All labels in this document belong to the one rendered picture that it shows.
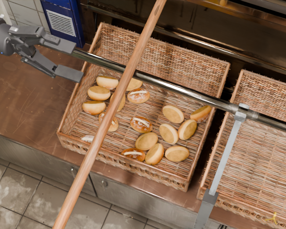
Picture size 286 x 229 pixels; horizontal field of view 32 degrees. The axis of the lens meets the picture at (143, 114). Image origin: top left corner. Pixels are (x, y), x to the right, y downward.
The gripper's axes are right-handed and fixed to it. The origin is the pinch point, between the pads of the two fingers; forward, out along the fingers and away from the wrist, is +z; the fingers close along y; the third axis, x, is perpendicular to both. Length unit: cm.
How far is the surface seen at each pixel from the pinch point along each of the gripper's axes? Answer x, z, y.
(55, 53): -45, -45, 91
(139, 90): -39, 0, 84
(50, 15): -53, -47, 72
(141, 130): -23, 7, 86
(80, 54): -18.8, -11.4, 31.2
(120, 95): -8.6, 7.0, 28.3
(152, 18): -37.2, 5.9, 27.7
